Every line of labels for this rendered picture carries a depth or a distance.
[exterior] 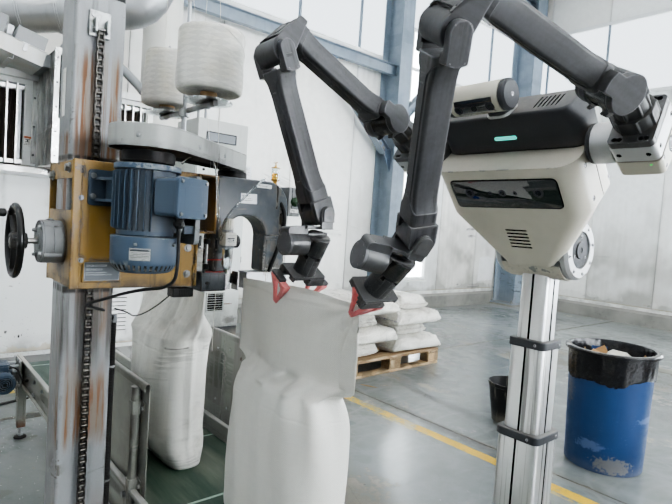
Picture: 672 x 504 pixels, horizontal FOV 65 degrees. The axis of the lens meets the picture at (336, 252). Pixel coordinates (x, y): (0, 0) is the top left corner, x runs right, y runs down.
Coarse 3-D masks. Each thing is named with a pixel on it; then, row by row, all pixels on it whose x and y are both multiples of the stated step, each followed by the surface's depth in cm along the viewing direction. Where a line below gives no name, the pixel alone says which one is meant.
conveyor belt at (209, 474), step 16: (48, 368) 273; (48, 384) 249; (208, 432) 207; (208, 448) 192; (224, 448) 193; (160, 464) 178; (208, 464) 180; (224, 464) 181; (160, 480) 167; (176, 480) 168; (192, 480) 168; (208, 480) 169; (160, 496) 158; (176, 496) 158; (192, 496) 159; (208, 496) 159
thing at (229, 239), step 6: (228, 222) 147; (228, 228) 147; (222, 234) 147; (228, 234) 146; (234, 234) 147; (222, 240) 147; (228, 240) 146; (234, 240) 148; (222, 246) 147; (228, 246) 147
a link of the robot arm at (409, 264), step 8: (392, 256) 103; (400, 256) 104; (392, 264) 104; (400, 264) 103; (408, 264) 105; (384, 272) 106; (392, 272) 105; (400, 272) 105; (408, 272) 105; (392, 280) 106; (400, 280) 107
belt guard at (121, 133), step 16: (112, 128) 116; (128, 128) 114; (144, 128) 114; (160, 128) 116; (176, 128) 118; (112, 144) 116; (128, 144) 115; (144, 144) 115; (160, 144) 116; (176, 144) 119; (192, 144) 125; (208, 144) 134; (176, 160) 144; (192, 160) 149; (208, 160) 146; (224, 160) 144; (240, 160) 156
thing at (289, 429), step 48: (240, 336) 153; (288, 336) 130; (336, 336) 121; (240, 384) 141; (288, 384) 129; (336, 384) 121; (240, 432) 138; (288, 432) 122; (336, 432) 123; (240, 480) 137; (288, 480) 121; (336, 480) 123
